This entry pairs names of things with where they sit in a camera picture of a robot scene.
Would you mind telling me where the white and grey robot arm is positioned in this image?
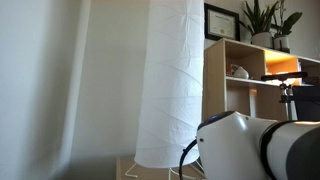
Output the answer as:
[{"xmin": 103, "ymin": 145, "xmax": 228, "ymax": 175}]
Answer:
[{"xmin": 197, "ymin": 111, "xmax": 320, "ymax": 180}]

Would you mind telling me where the white paper floor lamp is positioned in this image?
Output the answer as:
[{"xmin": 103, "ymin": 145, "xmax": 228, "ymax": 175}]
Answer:
[{"xmin": 134, "ymin": 0, "xmax": 204, "ymax": 169}]

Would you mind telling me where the wooden shelf desk unit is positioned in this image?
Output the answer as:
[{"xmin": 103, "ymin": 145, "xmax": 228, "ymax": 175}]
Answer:
[{"xmin": 199, "ymin": 37, "xmax": 320, "ymax": 168}]

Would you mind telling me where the white ceramic teapot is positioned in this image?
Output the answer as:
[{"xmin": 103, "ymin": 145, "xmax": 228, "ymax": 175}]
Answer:
[{"xmin": 233, "ymin": 66, "xmax": 249, "ymax": 79}]

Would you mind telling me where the black framed certificate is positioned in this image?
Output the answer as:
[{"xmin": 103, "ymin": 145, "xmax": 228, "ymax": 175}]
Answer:
[{"xmin": 204, "ymin": 3, "xmax": 240, "ymax": 41}]

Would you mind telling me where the snake plant in white pot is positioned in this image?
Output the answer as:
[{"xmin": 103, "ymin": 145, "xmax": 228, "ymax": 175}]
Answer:
[{"xmin": 240, "ymin": 0, "xmax": 277, "ymax": 48}]

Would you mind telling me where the small plant in white pot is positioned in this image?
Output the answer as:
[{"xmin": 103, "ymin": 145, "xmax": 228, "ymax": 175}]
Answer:
[{"xmin": 273, "ymin": 0, "xmax": 303, "ymax": 53}]

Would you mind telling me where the black camera on stand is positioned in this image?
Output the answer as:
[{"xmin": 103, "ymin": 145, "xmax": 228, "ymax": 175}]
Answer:
[{"xmin": 261, "ymin": 72, "xmax": 308, "ymax": 103}]

